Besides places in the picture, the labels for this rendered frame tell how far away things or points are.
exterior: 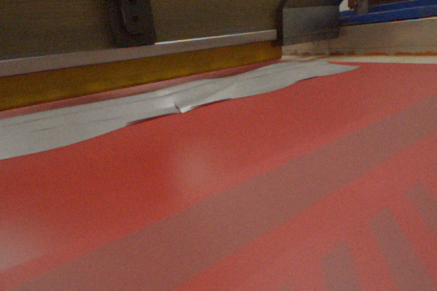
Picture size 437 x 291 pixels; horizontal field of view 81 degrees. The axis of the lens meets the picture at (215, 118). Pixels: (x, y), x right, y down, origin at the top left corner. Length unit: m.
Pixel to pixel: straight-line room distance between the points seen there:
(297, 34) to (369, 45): 0.09
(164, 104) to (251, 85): 0.06
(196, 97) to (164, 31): 0.09
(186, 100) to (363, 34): 0.25
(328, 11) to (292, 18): 0.06
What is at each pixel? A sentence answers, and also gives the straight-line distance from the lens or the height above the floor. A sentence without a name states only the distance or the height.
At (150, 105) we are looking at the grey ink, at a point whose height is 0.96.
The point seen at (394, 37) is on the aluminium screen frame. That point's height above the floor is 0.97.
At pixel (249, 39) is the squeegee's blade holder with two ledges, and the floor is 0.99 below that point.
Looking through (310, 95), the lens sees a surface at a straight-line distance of 0.16.
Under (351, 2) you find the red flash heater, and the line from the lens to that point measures 1.32.
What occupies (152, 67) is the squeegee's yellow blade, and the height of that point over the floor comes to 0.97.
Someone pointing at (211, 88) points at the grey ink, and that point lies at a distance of 0.18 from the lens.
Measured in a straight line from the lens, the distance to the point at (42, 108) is 0.25.
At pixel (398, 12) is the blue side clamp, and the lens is 0.34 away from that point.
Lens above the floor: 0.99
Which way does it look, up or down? 18 degrees down
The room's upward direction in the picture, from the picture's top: 7 degrees counter-clockwise
